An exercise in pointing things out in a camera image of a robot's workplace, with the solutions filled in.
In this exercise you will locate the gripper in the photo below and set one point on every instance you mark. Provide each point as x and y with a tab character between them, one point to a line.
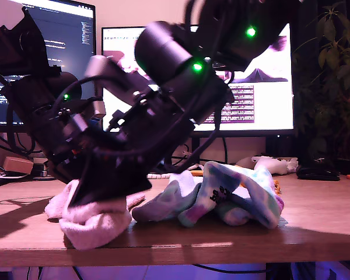
151	122
58	140

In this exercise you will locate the pink fluffy sock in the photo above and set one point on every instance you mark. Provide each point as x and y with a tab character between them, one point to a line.
61	201
96	224

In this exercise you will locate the white lavender sock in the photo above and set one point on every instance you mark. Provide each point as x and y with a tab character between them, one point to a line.
157	210

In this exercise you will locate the tie-dye sock with lettering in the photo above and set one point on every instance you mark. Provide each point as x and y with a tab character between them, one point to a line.
262	198

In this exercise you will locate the orange sock with frilled cuff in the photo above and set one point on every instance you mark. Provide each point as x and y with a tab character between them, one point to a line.
277	188

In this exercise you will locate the black monitor stand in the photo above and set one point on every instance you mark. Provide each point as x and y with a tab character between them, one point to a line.
195	146

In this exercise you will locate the dark monitor with code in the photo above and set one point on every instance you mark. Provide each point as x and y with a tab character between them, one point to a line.
70	43

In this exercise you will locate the white game controller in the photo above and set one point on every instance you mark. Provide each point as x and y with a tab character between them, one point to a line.
268	166

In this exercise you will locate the large monitor with white screen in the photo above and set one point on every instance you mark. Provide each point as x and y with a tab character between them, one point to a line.
274	116

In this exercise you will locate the arm camera box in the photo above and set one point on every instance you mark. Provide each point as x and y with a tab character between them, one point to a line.
98	108
97	65

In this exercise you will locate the black table frame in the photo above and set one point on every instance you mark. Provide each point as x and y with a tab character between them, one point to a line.
278	272

